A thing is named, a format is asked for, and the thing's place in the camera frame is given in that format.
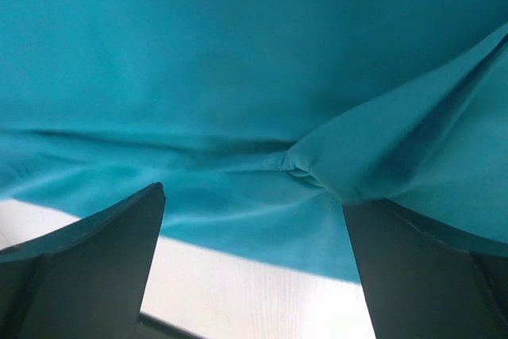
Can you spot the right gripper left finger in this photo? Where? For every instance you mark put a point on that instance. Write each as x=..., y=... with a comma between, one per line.
x=87, y=279

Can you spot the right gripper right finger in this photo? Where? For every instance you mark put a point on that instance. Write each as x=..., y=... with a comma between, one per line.
x=425, y=279

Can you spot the teal t-shirt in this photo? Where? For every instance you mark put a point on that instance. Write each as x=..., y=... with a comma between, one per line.
x=261, y=118

